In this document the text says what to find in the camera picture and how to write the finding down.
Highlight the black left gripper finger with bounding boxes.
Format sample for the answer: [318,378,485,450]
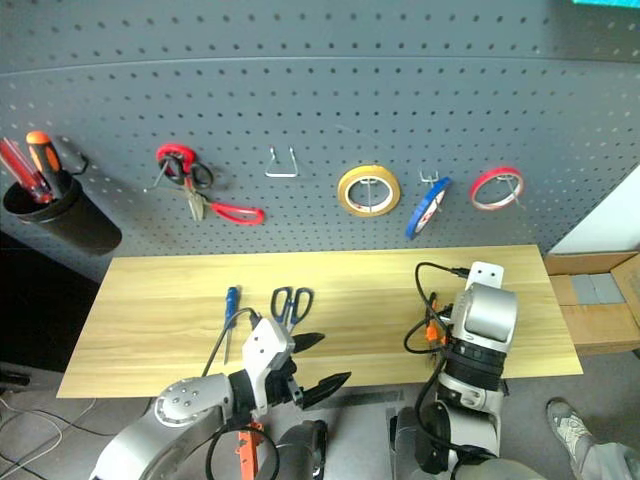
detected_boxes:
[302,371,353,409]
[291,331,327,357]

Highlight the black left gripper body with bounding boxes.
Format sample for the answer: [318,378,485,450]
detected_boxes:
[264,357,308,412]

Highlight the yellow tape roll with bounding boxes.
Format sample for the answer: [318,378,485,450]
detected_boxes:
[336,161,402,218]

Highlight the blue tape roll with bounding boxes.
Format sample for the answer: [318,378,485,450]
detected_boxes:
[405,175,453,241]

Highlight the red tape roll, thin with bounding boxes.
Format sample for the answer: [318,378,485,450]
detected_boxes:
[468,166,525,213]

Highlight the grey metal pegboard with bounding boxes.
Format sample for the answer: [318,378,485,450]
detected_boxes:
[0,0,640,281]

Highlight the wide metal loop hook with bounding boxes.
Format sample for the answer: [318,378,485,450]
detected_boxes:
[264,145,302,179]

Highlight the grey sneaker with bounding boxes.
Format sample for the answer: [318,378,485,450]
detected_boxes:
[545,398,597,457]

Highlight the black plastic tool cup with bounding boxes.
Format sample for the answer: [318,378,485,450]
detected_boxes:
[2,135,124,257]

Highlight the brown cardboard box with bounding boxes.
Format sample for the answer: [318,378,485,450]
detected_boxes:
[543,249,640,357]

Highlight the grey trouser leg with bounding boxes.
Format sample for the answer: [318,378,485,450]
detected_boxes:
[569,439,640,480]

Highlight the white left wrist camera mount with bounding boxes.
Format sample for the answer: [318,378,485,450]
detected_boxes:
[241,316,297,417]

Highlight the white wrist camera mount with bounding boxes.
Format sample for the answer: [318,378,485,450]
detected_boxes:
[464,260,504,292]
[241,316,297,417]

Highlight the dark blue handle scissors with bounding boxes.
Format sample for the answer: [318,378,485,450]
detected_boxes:
[270,285,315,335]

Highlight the orange metal bracket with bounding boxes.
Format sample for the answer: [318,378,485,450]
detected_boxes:
[236,421,265,480]

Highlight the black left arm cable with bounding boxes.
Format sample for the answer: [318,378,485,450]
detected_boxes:
[201,307,281,480]

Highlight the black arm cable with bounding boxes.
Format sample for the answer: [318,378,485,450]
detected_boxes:
[201,307,281,480]
[403,261,471,474]

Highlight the blue handle screwdriver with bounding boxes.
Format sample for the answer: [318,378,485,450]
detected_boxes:
[222,285,242,365]

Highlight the orange right arm cable clip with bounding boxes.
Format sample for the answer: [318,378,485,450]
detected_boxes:
[423,293,447,352]

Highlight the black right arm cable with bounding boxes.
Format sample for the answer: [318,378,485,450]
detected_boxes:
[403,261,471,474]

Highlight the red handle shears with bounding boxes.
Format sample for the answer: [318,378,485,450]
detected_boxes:
[185,180,266,227]

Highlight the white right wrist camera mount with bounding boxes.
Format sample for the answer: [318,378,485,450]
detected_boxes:
[464,260,504,292]

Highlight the black handle scissors, small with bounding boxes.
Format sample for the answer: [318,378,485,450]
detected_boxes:
[162,155,214,190]

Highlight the thin floor cables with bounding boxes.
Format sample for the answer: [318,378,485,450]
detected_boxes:
[0,394,99,476]

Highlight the orange black handle screwdriver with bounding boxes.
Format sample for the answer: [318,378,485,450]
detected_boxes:
[25,130,66,201]

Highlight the red transparent handle screwdriver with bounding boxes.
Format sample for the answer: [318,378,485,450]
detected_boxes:
[0,138,54,204]

